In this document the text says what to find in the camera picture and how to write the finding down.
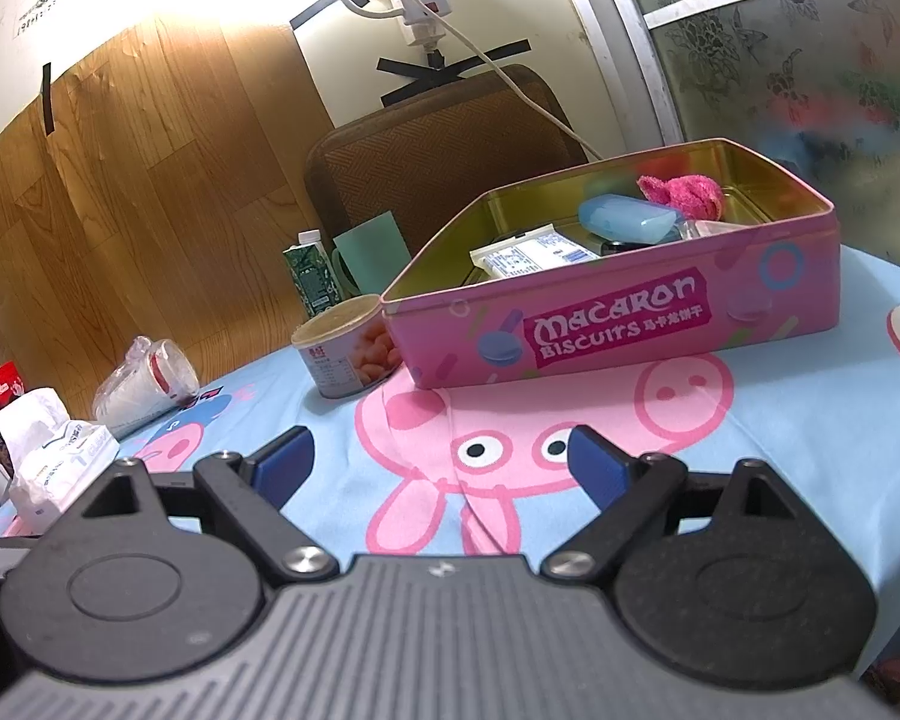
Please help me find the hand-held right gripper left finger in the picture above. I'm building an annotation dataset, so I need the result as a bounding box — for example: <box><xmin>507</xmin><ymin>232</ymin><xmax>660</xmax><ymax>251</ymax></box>
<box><xmin>82</xmin><ymin>426</ymin><xmax>338</xmax><ymax>580</ymax></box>

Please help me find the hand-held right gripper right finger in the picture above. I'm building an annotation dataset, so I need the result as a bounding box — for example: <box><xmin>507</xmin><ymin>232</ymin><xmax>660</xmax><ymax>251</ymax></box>
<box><xmin>542</xmin><ymin>425</ymin><xmax>803</xmax><ymax>580</ymax></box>

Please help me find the pink biscuit tin box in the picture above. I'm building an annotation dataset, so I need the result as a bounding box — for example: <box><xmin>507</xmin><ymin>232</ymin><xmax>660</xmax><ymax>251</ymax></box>
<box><xmin>381</xmin><ymin>138</ymin><xmax>841</xmax><ymax>391</ymax></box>

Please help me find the white tissue packet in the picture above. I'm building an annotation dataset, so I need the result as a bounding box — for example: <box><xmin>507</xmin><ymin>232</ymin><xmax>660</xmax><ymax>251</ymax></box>
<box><xmin>470</xmin><ymin>227</ymin><xmax>602</xmax><ymax>283</ymax></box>

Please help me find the blue plastic case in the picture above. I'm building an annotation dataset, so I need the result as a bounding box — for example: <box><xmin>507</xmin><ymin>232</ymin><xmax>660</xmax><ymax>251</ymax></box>
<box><xmin>577</xmin><ymin>193</ymin><xmax>680</xmax><ymax>245</ymax></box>

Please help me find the pink fluffy cloth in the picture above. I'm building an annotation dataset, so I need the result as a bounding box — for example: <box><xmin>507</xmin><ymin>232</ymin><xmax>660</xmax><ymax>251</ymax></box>
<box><xmin>637</xmin><ymin>174</ymin><xmax>725</xmax><ymax>223</ymax></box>

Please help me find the large soft tissue pack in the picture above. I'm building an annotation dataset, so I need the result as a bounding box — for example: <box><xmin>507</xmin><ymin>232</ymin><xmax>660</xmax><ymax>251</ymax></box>
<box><xmin>7</xmin><ymin>388</ymin><xmax>122</xmax><ymax>538</ymax></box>

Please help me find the paper label tin can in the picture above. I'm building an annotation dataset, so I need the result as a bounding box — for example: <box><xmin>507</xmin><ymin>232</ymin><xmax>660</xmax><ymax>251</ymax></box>
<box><xmin>291</xmin><ymin>294</ymin><xmax>404</xmax><ymax>399</ymax></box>

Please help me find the blue cartoon pig tablecloth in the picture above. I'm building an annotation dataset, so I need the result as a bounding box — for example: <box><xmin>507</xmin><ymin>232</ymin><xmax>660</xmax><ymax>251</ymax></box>
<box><xmin>0</xmin><ymin>244</ymin><xmax>900</xmax><ymax>691</ymax></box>

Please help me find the green drink carton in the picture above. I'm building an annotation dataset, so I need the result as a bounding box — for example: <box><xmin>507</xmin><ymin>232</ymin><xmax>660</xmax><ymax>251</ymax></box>
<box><xmin>283</xmin><ymin>229</ymin><xmax>344</xmax><ymax>317</ymax></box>

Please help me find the clear plastic packet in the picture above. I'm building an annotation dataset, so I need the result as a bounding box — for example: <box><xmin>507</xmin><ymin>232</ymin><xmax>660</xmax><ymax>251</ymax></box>
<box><xmin>679</xmin><ymin>219</ymin><xmax>760</xmax><ymax>242</ymax></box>

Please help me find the brown woven chair back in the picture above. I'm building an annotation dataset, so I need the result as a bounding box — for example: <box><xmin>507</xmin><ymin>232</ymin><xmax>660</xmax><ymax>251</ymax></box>
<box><xmin>304</xmin><ymin>64</ymin><xmax>595</xmax><ymax>257</ymax></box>

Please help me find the black tape cross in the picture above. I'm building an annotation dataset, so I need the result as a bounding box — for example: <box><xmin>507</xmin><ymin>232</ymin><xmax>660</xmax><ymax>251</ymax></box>
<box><xmin>379</xmin><ymin>40</ymin><xmax>533</xmax><ymax>108</ymax></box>

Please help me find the frosted glass sliding door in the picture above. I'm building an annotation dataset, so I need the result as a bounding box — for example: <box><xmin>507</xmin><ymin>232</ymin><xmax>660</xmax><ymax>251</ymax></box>
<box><xmin>562</xmin><ymin>0</ymin><xmax>900</xmax><ymax>280</ymax></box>

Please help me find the wood pattern wall panel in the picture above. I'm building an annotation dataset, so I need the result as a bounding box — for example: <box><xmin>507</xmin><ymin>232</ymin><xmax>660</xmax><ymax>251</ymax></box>
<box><xmin>0</xmin><ymin>11</ymin><xmax>340</xmax><ymax>422</ymax></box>

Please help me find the white power cable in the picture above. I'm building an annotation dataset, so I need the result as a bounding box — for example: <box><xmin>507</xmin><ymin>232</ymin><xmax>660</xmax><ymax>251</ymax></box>
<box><xmin>436</xmin><ymin>13</ymin><xmax>605</xmax><ymax>163</ymax></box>

